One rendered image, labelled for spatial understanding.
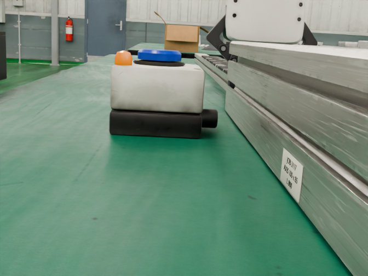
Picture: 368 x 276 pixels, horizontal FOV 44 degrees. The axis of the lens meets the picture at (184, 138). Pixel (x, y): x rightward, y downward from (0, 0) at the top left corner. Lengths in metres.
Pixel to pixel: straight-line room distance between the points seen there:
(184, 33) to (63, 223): 2.48
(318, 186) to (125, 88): 0.21
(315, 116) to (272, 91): 0.09
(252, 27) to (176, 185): 0.36
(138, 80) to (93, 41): 11.21
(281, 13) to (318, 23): 11.58
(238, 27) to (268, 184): 0.34
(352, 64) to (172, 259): 0.11
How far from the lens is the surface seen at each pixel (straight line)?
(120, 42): 11.52
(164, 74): 0.38
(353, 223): 0.18
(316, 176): 0.22
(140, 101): 0.39
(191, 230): 0.21
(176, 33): 2.67
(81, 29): 11.66
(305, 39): 0.63
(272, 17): 0.60
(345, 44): 4.27
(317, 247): 0.21
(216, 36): 0.60
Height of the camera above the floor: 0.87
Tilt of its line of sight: 13 degrees down
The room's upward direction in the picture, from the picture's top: 3 degrees clockwise
